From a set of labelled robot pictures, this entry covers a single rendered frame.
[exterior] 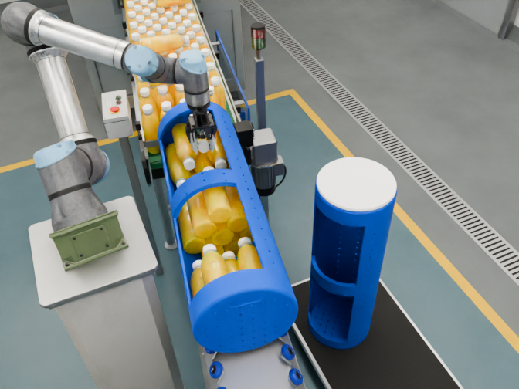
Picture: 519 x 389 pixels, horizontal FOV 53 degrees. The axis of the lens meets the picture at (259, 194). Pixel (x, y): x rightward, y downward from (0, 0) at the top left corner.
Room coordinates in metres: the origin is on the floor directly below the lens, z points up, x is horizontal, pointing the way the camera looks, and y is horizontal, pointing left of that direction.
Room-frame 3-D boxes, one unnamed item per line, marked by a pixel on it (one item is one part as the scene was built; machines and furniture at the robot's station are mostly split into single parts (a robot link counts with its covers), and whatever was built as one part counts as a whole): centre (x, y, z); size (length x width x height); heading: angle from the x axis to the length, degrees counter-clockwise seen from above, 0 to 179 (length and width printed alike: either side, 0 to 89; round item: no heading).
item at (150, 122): (1.76, 0.43, 1.00); 0.07 x 0.07 x 0.20
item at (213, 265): (0.90, 0.13, 1.12); 0.20 x 0.07 x 0.07; 12
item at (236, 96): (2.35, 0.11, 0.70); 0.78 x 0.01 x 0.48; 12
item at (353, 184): (1.35, -0.34, 1.03); 0.28 x 0.28 x 0.01
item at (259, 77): (2.13, -0.03, 0.55); 0.04 x 0.04 x 1.10; 12
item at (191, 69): (1.34, 0.17, 1.51); 0.09 x 0.08 x 0.11; 79
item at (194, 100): (1.34, 0.17, 1.43); 0.08 x 0.08 x 0.05
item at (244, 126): (1.76, 0.06, 0.95); 0.10 x 0.07 x 0.10; 102
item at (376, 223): (1.35, -0.34, 0.59); 0.28 x 0.28 x 0.88
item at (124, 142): (1.82, 0.57, 0.50); 0.04 x 0.04 x 1.00; 12
